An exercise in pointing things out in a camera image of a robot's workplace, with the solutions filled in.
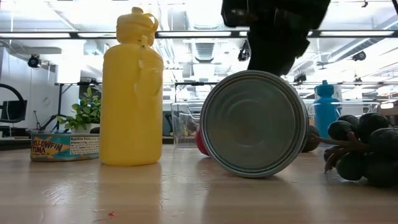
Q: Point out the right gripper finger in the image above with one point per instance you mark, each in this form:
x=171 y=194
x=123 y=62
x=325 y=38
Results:
x=273 y=49

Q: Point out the silver can with red label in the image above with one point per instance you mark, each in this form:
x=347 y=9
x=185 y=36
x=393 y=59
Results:
x=252 y=124

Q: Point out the blue water bottle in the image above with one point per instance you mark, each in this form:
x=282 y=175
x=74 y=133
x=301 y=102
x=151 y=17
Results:
x=325 y=112

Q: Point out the dark grape bunch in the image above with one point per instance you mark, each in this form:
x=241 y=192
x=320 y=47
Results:
x=379 y=140

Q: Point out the yellow water bottle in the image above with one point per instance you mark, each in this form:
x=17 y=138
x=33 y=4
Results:
x=130 y=109

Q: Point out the teal yellowfin tuna can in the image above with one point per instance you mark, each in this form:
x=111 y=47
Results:
x=53 y=149

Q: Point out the green plant in white pot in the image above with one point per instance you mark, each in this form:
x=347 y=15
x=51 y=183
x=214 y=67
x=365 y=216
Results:
x=84 y=112

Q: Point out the black background monitor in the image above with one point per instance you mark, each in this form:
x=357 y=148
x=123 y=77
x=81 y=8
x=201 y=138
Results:
x=12 y=112

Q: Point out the black ceiling camera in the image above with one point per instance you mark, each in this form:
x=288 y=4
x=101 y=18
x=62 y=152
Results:
x=359 y=56
x=243 y=55
x=34 y=61

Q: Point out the silver ceiling air duct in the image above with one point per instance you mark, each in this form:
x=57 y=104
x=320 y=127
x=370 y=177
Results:
x=203 y=51

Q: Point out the black background pipe frame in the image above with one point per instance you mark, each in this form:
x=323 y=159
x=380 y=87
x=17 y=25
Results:
x=192 y=83

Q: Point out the black overhead frame bar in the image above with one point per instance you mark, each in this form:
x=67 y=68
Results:
x=74 y=35

